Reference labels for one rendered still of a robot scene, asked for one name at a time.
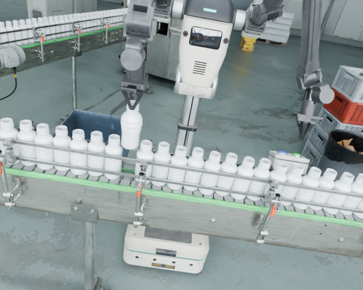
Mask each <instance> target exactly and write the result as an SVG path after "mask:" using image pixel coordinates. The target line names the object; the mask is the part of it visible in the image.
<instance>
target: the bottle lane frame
mask: <svg viewBox="0 0 363 290"><path fill-rule="evenodd" d="M23 168H24V167H23ZM23 168H22V169H13V168H12V166H11V167H10V168H8V167H5V172H6V177H7V183H8V187H9V191H12V190H13V189H14V187H15V186H16V181H15V177H17V178H20V180H21V185H19V186H18V187H19V188H22V194H21V195H20V196H19V197H18V199H17V200H16V201H15V204H16V205H15V206H14V207H16V208H23V209H31V210H35V211H43V212H51V213H58V214H63V215H71V205H72V204H73V203H75V202H76V203H84V204H91V205H94V206H95V207H96V208H97V209H98V214H97V219H98V220H106V221H110V222H118V223H125V224H133V225H134V215H135V205H136V199H137V188H136V187H132V186H131V184H129V186H125V185H121V184H120V182H119V183H118V184H110V183H109V182H110V180H109V181H108V182H107V183H106V182H99V179H98V180H97V181H91V180H88V178H87V179H85V180H84V179H79V178H77V177H78V175H77V176H76V177H75V178H72V177H67V174H66V175H65V176H61V175H56V173H54V174H46V173H45V171H44V172H43V173H39V172H34V169H33V170H32V171H27V170H23ZM142 197H147V203H146V204H145V205H144V206H146V211H145V213H143V216H142V219H141V221H142V225H140V226H145V227H153V228H160V229H165V230H172V231H180V232H187V233H192V234H199V235H207V236H215V237H219V238H227V239H235V240H239V241H247V242H254V243H255V238H256V237H257V236H258V234H259V227H260V225H261V224H263V221H262V220H263V218H264V216H265V215H267V213H268V211H269V208H267V207H266V206H265V205H264V207H260V206H256V205H255V203H254V204H253V205H249V204H246V203H245V202H243V204H242V203H236V202H235V200H233V202H230V201H225V199H224V198H223V200H215V199H214V196H213V198H212V199H208V198H204V195H202V197H196V196H194V194H192V196H189V195H184V194H183V192H182V193H181V194H177V193H173V190H172V191H171V193H170V192H163V191H162V188H161V190H160V191H158V190H152V187H151V188H150V189H144V188H142V196H141V205H140V210H141V206H142ZM5 202H6V201H5V198H4V197H3V186H2V181H1V176H0V205H4V206H5ZM279 211H280V212H279V213H276V212H275V214H274V216H273V217H271V219H270V221H269V223H268V225H267V227H266V230H267V231H268V235H267V236H266V237H265V238H264V243H263V244H267V245H274V246H282V247H289V248H294V249H301V250H309V251H316V252H321V253H328V254H336V255H344V256H348V257H356V258H363V222H358V221H355V219H354V220H346V219H345V218H344V219H339V218H336V217H335V216H334V217H328V216H326V215H325V214H324V216H320V215H316V214H315V213H314V214H308V213H306V212H305V211H304V213H301V212H296V211H295V209H294V211H287V210H286V209H285V208H284V210H282V209H280V210H279Z"/></svg>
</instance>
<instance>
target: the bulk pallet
mask: <svg viewBox="0 0 363 290"><path fill-rule="evenodd" d="M294 15H295V13H293V12H290V11H288V10H286V9H284V10H283V14H282V16H280V17H278V18H277V20H276V21H274V22H272V20H270V21H267V22H266V27H265V31H264V32H263V33H262V34H261V36H260V37H259V39H258V40H264V41H257V40H256V42H260V43H267V44H273V45H280V46H285V45H286V43H287V40H288V37H289V33H290V27H291V24H292V21H293V17H294ZM286 39H287V40H286ZM270 42H275V43H280V44H274V43H270Z"/></svg>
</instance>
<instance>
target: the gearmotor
mask: <svg viewBox="0 0 363 290"><path fill-rule="evenodd" d="M24 62H25V53H24V51H23V50H22V48H21V47H19V46H17V45H11V46H7V47H0V69H3V68H13V70H14V77H15V83H16V86H15V89H14V90H13V92H12V93H11V94H9V95H8V96H6V97H4V98H1V99H0V100H2V99H5V98H7V97H9V96H10V95H12V94H13V93H14V92H15V90H16V88H17V78H16V77H17V76H16V66H19V65H20V64H22V63H24Z"/></svg>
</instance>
